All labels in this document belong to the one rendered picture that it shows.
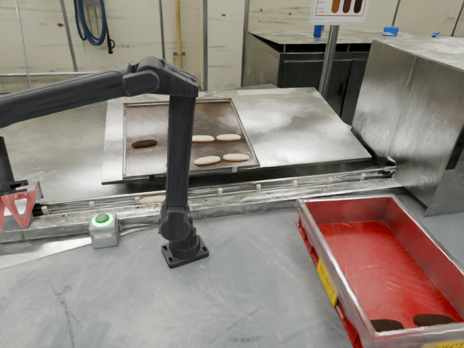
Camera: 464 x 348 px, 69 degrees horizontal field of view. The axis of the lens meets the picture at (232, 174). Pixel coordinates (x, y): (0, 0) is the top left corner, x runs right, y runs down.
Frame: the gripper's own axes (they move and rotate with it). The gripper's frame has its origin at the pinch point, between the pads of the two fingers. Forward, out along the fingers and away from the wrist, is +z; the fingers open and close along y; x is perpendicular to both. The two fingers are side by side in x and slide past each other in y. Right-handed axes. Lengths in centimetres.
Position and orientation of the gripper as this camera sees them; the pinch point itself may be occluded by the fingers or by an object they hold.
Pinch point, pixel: (10, 225)
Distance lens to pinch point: 90.3
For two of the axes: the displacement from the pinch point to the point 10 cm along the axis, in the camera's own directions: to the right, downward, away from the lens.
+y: -8.8, 1.8, 4.5
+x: -4.3, 1.4, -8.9
